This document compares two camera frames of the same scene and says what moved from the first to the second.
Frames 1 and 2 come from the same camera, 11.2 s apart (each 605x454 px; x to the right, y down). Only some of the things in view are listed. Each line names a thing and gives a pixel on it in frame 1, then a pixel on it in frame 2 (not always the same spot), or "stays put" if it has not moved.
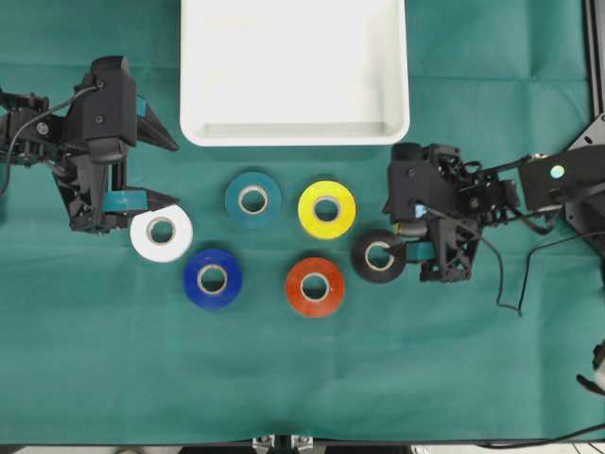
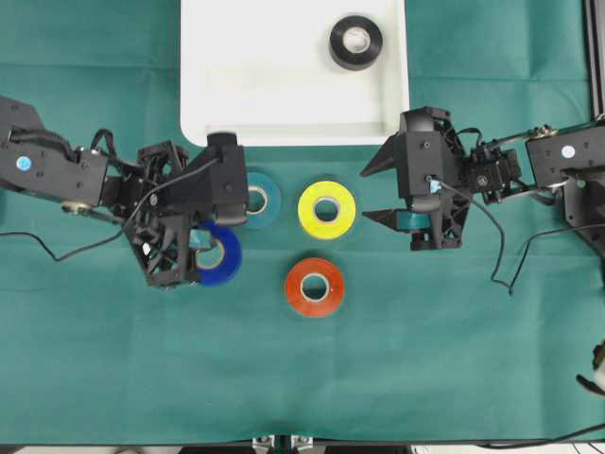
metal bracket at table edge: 283,445 stays put
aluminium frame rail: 595,31 stays put
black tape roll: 376,255 → 350,60
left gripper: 88,146 → 162,234
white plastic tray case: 294,73 stays put
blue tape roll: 213,278 → 231,263
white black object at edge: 596,382 stays put
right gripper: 440,202 → 438,174
